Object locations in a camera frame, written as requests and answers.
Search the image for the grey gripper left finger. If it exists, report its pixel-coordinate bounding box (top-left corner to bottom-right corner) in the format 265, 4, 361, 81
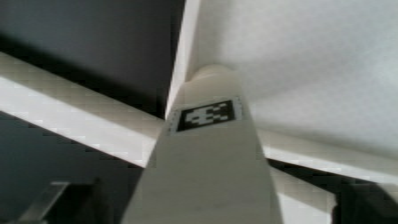
11, 182, 97, 224

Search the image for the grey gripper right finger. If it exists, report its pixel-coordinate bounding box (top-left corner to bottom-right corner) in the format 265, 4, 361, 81
335, 186, 398, 224

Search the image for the white front fence bar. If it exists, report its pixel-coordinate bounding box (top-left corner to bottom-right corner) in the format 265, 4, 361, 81
0, 53, 336, 224

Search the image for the white desk leg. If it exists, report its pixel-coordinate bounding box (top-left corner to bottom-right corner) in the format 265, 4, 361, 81
121, 65, 283, 224

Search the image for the white desk top tray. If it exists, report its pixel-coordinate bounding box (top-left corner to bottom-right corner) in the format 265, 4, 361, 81
164, 0, 398, 186

